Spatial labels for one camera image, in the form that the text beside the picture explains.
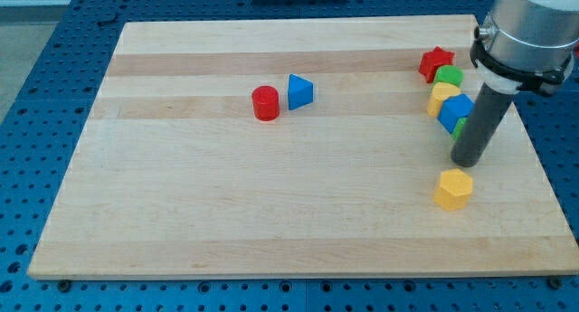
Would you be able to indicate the yellow hexagon block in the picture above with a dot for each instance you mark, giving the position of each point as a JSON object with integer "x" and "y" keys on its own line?
{"x": 453, "y": 190}

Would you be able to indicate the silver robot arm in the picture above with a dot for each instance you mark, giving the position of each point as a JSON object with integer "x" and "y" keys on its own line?
{"x": 526, "y": 45}

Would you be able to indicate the red star block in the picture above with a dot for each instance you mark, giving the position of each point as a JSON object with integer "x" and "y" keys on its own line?
{"x": 431, "y": 61}

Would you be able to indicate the green star block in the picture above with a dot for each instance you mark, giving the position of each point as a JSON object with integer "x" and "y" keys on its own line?
{"x": 459, "y": 126}

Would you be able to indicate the red cylinder block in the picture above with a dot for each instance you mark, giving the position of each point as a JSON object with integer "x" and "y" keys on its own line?
{"x": 266, "y": 103}

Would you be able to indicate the blue triangle block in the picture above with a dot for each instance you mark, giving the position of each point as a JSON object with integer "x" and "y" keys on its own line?
{"x": 300, "y": 92}

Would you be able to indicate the wooden board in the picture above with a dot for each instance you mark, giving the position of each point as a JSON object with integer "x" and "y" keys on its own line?
{"x": 173, "y": 176}

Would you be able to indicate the yellow heart block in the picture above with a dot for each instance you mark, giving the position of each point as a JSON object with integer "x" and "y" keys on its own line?
{"x": 439, "y": 93}

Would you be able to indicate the green cylinder block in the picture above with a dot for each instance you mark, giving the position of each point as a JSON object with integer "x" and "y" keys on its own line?
{"x": 449, "y": 74}

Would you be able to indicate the blue cube block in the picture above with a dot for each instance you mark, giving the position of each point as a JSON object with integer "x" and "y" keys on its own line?
{"x": 453, "y": 109}

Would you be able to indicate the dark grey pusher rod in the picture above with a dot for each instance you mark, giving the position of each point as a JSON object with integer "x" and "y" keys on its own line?
{"x": 488, "y": 111}

